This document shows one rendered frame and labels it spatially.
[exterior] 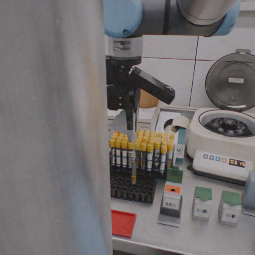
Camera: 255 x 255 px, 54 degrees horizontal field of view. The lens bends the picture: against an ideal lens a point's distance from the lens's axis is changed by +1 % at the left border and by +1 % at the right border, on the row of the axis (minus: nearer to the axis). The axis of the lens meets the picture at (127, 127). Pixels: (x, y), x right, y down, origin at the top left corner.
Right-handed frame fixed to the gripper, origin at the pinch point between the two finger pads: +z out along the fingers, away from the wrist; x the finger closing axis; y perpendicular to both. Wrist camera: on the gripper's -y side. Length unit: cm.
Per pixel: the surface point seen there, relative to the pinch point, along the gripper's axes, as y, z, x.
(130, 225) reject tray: -1.9, 17.5, 12.8
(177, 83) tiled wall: -8, 2, -51
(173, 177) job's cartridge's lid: -10.9, 8.7, 3.3
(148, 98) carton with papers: 2.5, 6.9, -44.0
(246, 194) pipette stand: -29.3, 13.0, 0.6
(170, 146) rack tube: -9.1, 6.6, -7.6
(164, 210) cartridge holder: -9.6, 15.1, 8.6
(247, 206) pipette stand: -30.3, 16.5, 1.0
